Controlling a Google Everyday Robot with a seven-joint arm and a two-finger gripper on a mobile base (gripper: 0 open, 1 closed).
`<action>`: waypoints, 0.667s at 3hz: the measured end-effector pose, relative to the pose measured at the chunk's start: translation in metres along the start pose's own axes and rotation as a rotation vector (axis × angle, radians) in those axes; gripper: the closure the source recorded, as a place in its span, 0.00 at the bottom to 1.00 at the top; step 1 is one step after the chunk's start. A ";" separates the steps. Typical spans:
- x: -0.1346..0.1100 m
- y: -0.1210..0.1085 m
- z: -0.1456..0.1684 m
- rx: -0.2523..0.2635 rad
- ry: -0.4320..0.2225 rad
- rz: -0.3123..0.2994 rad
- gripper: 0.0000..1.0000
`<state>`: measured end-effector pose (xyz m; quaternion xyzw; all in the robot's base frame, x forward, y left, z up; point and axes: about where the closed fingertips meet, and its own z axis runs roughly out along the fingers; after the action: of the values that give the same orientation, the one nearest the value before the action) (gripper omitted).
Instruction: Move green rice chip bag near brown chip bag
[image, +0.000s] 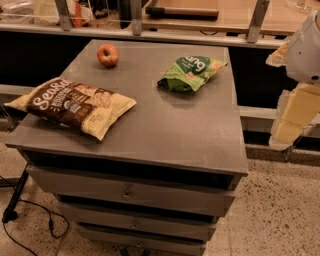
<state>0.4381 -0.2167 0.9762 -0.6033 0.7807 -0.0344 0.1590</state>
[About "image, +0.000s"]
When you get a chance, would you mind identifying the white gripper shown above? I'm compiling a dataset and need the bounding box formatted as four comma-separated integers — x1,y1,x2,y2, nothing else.
266,10,320,150

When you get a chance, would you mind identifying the green rice chip bag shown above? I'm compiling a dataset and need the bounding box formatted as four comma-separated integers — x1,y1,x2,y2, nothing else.
157,56,227,92

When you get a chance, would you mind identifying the brown sea salt chip bag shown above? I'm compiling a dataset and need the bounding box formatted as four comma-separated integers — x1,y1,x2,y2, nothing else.
5,77,136,140

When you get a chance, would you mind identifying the top grey drawer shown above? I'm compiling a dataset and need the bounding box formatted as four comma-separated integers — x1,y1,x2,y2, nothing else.
26,165,235,217

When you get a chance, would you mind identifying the grey drawer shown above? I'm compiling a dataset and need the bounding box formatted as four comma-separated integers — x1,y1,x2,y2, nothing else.
76,224,206,256
58,202,216,241
26,165,235,217

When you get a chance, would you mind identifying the grey drawer cabinet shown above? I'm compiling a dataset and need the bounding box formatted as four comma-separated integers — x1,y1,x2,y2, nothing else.
4,39,250,256

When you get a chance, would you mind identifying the middle grey drawer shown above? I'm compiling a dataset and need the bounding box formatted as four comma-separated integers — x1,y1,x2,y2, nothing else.
58,202,216,241

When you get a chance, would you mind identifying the red apple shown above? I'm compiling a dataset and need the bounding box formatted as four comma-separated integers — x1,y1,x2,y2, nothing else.
97,44,120,67

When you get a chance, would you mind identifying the bottom grey drawer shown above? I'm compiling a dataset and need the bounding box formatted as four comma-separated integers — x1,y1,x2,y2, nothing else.
76,224,206,256

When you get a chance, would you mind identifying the black stand leg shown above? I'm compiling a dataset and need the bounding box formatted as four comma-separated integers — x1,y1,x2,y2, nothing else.
0,170,29,224

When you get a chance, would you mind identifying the metal shelf bracket right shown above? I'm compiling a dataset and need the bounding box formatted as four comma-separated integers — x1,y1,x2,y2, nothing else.
246,0,270,43

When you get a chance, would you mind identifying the metal shelf bracket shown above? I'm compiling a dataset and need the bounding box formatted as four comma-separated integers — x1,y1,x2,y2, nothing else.
55,0,73,31
246,0,270,43
130,0,142,36

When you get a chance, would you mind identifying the metal shelf bracket middle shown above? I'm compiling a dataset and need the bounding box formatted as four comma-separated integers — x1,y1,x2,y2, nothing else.
130,0,142,36

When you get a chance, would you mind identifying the metal shelf bracket left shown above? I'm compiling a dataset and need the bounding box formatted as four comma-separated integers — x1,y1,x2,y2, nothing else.
55,0,73,31

